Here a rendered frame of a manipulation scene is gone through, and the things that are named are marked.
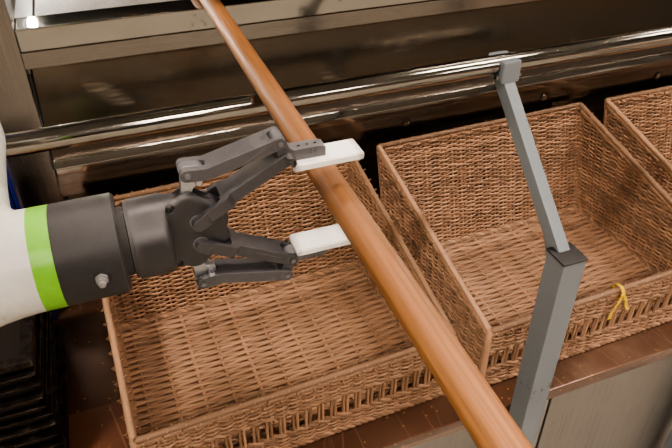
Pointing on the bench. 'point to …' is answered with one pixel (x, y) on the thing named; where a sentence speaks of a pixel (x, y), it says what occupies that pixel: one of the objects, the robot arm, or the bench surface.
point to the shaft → (374, 249)
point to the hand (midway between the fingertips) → (336, 196)
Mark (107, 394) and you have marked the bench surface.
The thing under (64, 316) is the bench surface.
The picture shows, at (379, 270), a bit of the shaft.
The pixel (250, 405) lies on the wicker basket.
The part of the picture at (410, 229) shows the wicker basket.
